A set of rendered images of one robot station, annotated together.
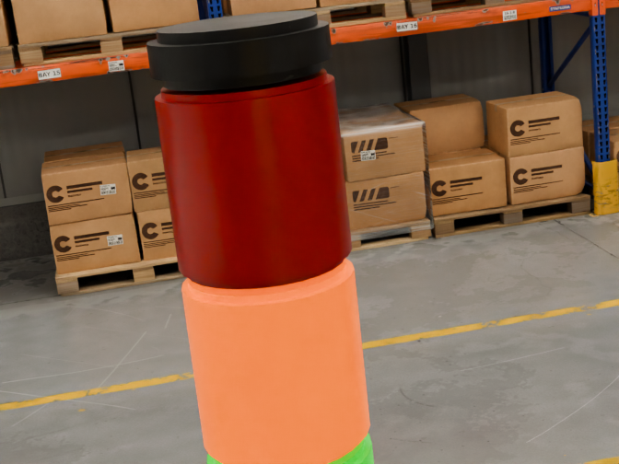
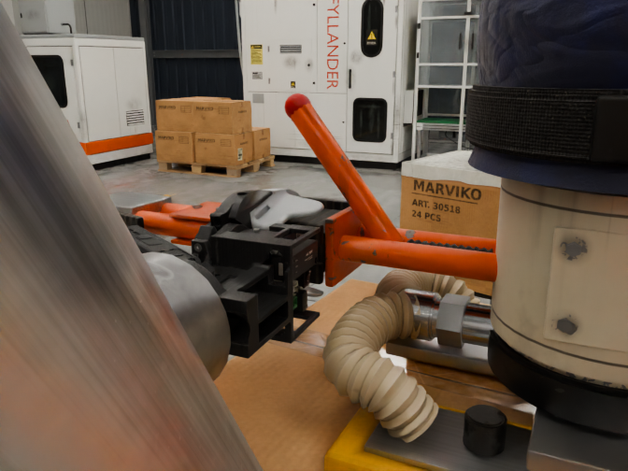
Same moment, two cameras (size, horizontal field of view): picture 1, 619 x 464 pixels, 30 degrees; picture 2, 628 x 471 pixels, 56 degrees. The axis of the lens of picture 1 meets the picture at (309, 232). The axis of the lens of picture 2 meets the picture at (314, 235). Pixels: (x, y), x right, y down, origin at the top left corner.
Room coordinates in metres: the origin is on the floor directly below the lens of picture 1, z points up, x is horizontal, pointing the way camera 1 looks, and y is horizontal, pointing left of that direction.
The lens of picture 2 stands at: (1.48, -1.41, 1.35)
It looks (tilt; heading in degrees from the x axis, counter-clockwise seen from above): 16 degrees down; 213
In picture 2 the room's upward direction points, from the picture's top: straight up
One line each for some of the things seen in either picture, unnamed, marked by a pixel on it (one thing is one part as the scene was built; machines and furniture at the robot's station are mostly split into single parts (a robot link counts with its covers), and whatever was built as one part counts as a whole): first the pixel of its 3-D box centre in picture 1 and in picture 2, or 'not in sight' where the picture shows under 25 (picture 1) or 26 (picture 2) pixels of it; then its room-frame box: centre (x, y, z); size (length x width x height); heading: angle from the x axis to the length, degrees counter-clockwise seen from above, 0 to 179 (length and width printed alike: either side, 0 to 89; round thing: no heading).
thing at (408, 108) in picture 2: not in sight; (414, 105); (-6.06, -4.71, 0.81); 0.58 x 0.12 x 0.42; 9
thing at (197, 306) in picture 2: not in sight; (149, 328); (1.27, -1.66, 1.20); 0.09 x 0.05 x 0.10; 100
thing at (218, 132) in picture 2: not in sight; (215, 134); (-4.41, -6.78, 0.45); 1.21 x 1.03 x 0.91; 99
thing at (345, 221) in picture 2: not in sight; (309, 236); (1.05, -1.69, 1.20); 0.10 x 0.08 x 0.06; 7
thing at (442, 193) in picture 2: not in sight; (504, 221); (-0.54, -1.94, 0.82); 0.60 x 0.40 x 0.40; 81
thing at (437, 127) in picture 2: not in sight; (463, 145); (-6.17, -4.02, 0.32); 1.25 x 0.52 x 0.63; 99
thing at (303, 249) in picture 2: not in sight; (234, 288); (1.19, -1.66, 1.20); 0.12 x 0.09 x 0.08; 10
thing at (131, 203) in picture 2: not in sight; (128, 219); (1.08, -1.90, 1.19); 0.07 x 0.07 x 0.04; 7
